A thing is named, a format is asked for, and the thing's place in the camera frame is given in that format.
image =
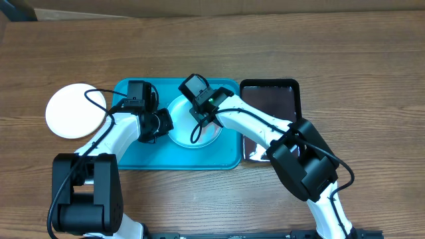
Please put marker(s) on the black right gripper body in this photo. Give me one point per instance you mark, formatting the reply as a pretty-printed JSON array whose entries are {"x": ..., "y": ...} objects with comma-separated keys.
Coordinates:
[{"x": 201, "y": 116}]

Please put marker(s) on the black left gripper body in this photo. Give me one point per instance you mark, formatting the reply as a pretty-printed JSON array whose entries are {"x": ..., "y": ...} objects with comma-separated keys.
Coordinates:
[{"x": 161, "y": 124}]

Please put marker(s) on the light blue plate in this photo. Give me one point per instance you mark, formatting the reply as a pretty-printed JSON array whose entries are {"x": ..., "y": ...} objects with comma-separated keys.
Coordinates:
[{"x": 184, "y": 123}]

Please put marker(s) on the pink plate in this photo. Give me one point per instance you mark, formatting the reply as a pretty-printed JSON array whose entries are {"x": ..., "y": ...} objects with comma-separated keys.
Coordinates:
[{"x": 75, "y": 111}]

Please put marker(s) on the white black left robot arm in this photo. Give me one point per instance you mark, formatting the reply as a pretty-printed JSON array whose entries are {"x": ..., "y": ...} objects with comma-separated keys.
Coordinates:
[{"x": 86, "y": 190}]

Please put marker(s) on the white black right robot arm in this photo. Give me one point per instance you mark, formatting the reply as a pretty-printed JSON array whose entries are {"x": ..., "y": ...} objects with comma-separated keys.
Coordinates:
[{"x": 302, "y": 160}]

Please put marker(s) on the teal plastic tray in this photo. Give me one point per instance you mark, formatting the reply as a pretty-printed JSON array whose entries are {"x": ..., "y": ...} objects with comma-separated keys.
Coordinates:
[{"x": 221, "y": 154}]

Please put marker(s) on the black water tray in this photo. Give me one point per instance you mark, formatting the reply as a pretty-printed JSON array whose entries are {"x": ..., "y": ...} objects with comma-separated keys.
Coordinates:
[{"x": 276, "y": 97}]

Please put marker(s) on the cardboard backboard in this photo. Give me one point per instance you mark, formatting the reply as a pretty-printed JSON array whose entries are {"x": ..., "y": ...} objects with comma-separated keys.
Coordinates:
[{"x": 171, "y": 8}]

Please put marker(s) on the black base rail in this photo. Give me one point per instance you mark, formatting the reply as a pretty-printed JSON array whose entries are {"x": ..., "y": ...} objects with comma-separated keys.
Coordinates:
[{"x": 294, "y": 234}]

